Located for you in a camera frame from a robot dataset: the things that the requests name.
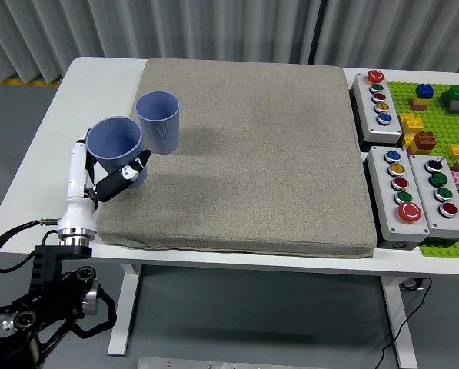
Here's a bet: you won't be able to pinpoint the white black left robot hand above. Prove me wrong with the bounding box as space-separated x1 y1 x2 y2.
58 128 152 235

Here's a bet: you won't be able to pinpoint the white table leg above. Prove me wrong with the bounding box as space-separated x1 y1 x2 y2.
381 276 419 369
106 263 142 357

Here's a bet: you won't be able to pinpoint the grey-brown fabric mat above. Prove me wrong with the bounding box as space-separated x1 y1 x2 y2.
95 57 379 259

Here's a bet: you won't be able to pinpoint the grey pleated curtain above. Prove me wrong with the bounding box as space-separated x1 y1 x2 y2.
0 0 459 84

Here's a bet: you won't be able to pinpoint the blue ribbed plastic cup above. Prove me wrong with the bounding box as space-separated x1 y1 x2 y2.
85 116 149 189
135 90 181 155

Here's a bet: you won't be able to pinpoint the blue toy brick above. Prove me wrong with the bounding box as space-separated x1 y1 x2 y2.
414 83 436 101

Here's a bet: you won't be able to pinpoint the brown toy brick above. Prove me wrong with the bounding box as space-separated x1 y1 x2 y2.
413 131 438 151

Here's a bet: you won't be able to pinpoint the green toy brick baseplate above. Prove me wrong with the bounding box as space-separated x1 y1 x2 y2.
388 81 459 259

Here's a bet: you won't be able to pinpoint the black floor cable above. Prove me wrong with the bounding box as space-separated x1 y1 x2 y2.
373 277 433 369

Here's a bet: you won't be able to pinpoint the grey selector switch control box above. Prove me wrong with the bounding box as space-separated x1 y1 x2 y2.
408 154 459 239

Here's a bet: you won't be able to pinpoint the green toy brick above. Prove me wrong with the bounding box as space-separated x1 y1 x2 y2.
439 85 459 104

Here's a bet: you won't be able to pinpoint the grey five-button control box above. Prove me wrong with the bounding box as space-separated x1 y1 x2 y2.
352 70 404 145
367 145 432 244

